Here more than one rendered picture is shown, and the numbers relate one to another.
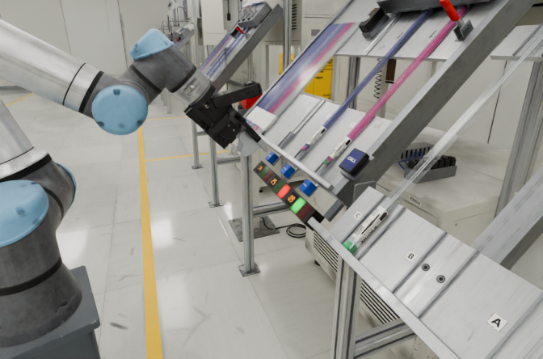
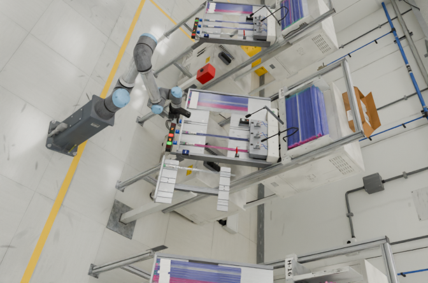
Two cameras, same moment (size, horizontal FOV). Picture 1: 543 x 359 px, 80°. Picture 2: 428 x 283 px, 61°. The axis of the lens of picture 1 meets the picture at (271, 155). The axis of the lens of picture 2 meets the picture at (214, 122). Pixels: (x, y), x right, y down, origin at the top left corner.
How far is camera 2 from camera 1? 2.09 m
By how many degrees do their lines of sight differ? 20
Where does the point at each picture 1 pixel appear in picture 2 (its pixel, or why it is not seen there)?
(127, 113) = (157, 111)
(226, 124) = (174, 115)
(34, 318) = (106, 116)
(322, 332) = (141, 164)
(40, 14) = not seen: outside the picture
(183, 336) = not seen: hidden behind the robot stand
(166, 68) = (174, 99)
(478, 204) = (206, 184)
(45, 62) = (155, 95)
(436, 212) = (195, 175)
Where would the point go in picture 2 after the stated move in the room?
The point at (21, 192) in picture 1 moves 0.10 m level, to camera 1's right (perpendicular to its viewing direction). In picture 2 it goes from (127, 97) to (136, 109)
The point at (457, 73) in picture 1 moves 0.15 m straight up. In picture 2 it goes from (223, 160) to (239, 153)
